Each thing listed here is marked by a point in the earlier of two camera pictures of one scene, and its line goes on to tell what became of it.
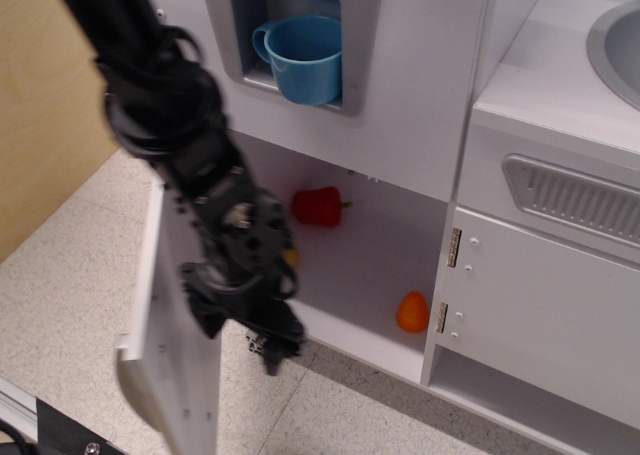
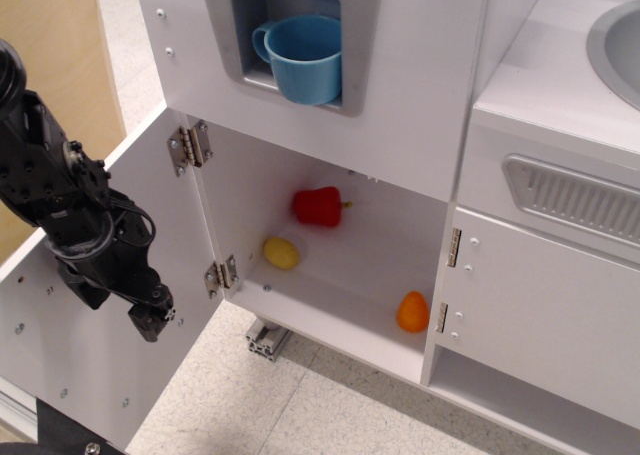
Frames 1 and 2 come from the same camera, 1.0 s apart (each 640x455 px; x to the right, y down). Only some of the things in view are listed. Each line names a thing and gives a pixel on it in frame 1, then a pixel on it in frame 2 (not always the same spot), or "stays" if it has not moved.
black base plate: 58,432 stays
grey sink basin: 613,47 stays
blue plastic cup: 305,53 stays
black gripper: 270,319 -> 121,264
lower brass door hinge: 442,317 stays
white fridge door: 166,347 -> 90,361
